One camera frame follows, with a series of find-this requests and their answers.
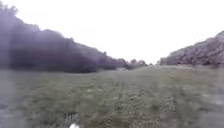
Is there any green grass field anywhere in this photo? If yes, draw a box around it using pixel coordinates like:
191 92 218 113
0 64 224 128

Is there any dark wood of trees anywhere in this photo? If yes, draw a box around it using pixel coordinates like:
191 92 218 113
0 3 148 74

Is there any bushy tree bank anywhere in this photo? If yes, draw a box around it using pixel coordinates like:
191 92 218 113
158 30 224 67

